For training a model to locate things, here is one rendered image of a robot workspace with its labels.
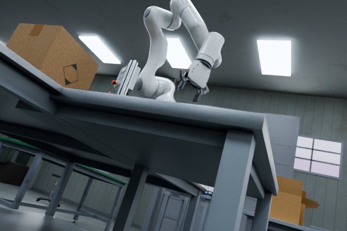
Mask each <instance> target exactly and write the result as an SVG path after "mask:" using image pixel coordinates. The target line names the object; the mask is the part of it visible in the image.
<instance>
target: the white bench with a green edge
mask: <svg viewBox="0 0 347 231"><path fill-rule="evenodd" d="M0 139H1V141H0V155H1V153H2V151H3V149H4V147H8V148H10V149H13V150H16V151H19V152H21V153H24V154H27V155H30V156H33V157H34V159H33V162H32V164H31V166H30V168H29V170H28V172H27V174H26V176H25V178H24V180H23V182H22V185H21V187H20V189H19V191H18V193H17V195H16V197H15V199H14V200H10V199H4V198H1V197H0V204H2V205H4V206H6V207H9V208H11V209H18V208H19V206H26V207H32V208H39V209H45V210H47V208H48V206H43V205H38V204H32V203H27V202H22V199H23V197H24V195H25V193H26V191H27V189H28V187H29V184H30V182H31V180H32V178H33V176H34V174H35V172H36V169H37V167H38V165H39V163H40V161H41V160H44V161H46V162H49V163H52V164H55V165H57V166H60V167H63V168H65V166H66V164H67V162H68V160H65V159H63V158H60V157H58V156H55V155H53V154H50V153H48V152H45V151H43V150H40V149H38V148H36V147H33V146H31V145H28V144H26V143H23V142H21V141H18V140H14V139H10V138H6V137H2V136H0ZM73 172H76V173H79V174H82V175H85V176H88V177H89V180H88V183H87V185H86V188H85V190H84V193H83V195H82V198H81V200H80V203H79V205H78V208H77V210H76V211H72V210H66V209H60V208H57V209H56V211H57V212H63V213H69V214H73V215H74V218H73V220H74V221H73V222H74V223H76V222H75V220H78V217H79V216H86V217H92V218H95V219H98V220H101V221H103V222H106V223H107V224H106V227H105V230H104V231H109V229H110V227H111V224H112V221H113V218H114V215H115V212H116V209H117V206H118V204H119V201H120V198H121V195H122V192H123V189H124V186H125V184H126V185H128V183H127V182H125V181H122V180H120V179H118V178H115V177H113V176H110V175H108V174H106V173H103V172H101V171H99V170H96V169H94V168H91V167H88V166H84V165H81V164H78V163H76V164H75V166H74V169H73ZM93 179H97V180H100V181H103V182H106V183H109V184H113V185H116V186H119V190H118V193H117V196H116V199H115V202H114V204H113V207H112V210H111V213H110V215H109V218H108V220H107V219H104V218H102V217H98V216H96V215H93V214H91V213H88V212H85V211H83V210H82V207H83V204H84V202H85V199H86V196H87V194H88V191H89V189H90V186H91V184H92V181H93Z"/></svg>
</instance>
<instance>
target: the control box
mask: <svg viewBox="0 0 347 231"><path fill-rule="evenodd" d="M128 65H129V63H128ZM122 69H123V67H122V68H121V70H120V72H119V75H118V77H117V80H116V84H115V85H114V87H113V88H114V90H116V91H118V89H119V87H120V85H121V82H122V80H123V78H121V79H119V77H120V75H121V74H123V73H125V72H126V71H124V72H123V73H121V72H122ZM126 70H127V69H126ZM140 70H141V68H139V67H137V68H136V70H135V73H134V75H133V78H132V81H131V83H130V86H129V88H128V91H127V93H128V92H130V91H132V90H133V88H134V86H135V83H136V80H137V78H138V75H139V73H140Z"/></svg>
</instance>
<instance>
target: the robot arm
mask: <svg viewBox="0 0 347 231"><path fill-rule="evenodd" d="M170 9H171V12H170V11H168V10H165V9H163V8H160V7H157V6H151V7H149V8H147V9H146V11H145V13H144V24H145V27H146V29H147V31H148V33H149V36H150V52H149V58H148V61H147V63H146V65H145V67H144V68H143V70H142V71H141V73H140V74H139V76H138V78H137V80H136V84H135V87H136V91H137V92H138V93H139V94H140V95H143V96H149V97H156V100H161V101H169V102H176V101H175V100H174V91H175V85H174V83H173V82H172V81H171V80H169V79H167V78H163V77H158V76H155V72H156V70H157V69H158V68H159V67H161V66H162V65H163V64H164V62H165V60H166V57H167V50H168V42H167V39H166V37H165V36H164V34H163V32H162V30H161V28H164V29H167V30H175V29H178V28H179V27H180V25H181V21H182V22H183V24H184V25H185V27H186V29H187V30H188V32H189V33H190V35H191V37H192V39H193V41H194V43H195V45H196V47H197V49H198V51H199V53H198V55H197V56H196V58H195V60H194V61H193V62H192V63H191V64H190V66H189V67H188V69H180V83H179V85H178V89H177V90H178V91H180V90H183V88H184V86H185V84H186V82H187V83H188V84H189V85H191V86H192V87H193V88H195V89H197V94H196V95H195V97H194V99H193V102H198V101H199V99H200V97H201V95H203V94H206V93H207V92H209V89H208V86H207V81H208V79H209V76H210V71H211V70H210V68H216V67H218V66H219V65H220V64H221V61H222V58H221V55H220V50H221V48H222V45H223V43H224V41H225V40H224V37H223V36H222V35H220V34H219V33H217V32H210V33H209V32H208V29H207V27H206V25H205V23H204V21H203V19H202V18H201V16H200V14H199V13H198V11H197V10H196V8H195V7H194V5H193V4H192V2H191V1H190V0H171V1H170ZM184 72H185V73H184ZM203 89H204V91H203Z"/></svg>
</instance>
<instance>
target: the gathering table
mask: <svg viewBox="0 0 347 231"><path fill-rule="evenodd" d="M183 196H185V197H189V198H191V195H188V194H185V193H184V194H183ZM169 198H170V195H166V197H165V201H164V204H163V208H162V211H161V215H160V218H159V221H158V224H157V228H156V231H160V229H161V226H162V222H163V218H164V215H165V211H166V208H167V204H168V201H169ZM211 198H212V197H210V196H207V195H203V194H201V196H200V201H202V202H205V205H204V209H203V213H202V217H201V222H200V226H199V230H198V231H203V227H204V223H205V220H206V215H207V211H208V206H209V204H210V203H211ZM183 203H184V200H182V204H181V207H180V211H179V215H178V218H177V222H176V226H175V230H174V231H176V230H177V226H178V223H179V219H180V215H181V211H182V207H183Z"/></svg>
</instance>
